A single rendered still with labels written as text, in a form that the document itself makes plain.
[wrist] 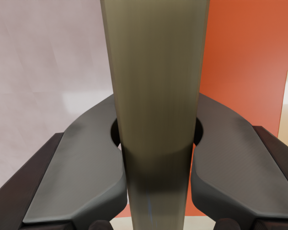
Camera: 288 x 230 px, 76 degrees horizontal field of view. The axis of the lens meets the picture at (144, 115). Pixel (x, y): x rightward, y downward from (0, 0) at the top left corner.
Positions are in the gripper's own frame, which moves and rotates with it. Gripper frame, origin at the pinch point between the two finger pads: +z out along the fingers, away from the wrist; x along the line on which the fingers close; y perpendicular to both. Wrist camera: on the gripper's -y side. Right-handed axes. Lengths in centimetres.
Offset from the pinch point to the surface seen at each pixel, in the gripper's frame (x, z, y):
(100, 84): -4.6, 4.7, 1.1
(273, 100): 11.0, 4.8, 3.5
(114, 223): -6.4, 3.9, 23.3
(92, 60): -4.9, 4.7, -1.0
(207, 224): 7.6, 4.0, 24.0
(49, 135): -10.9, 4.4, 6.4
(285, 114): 12.6, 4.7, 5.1
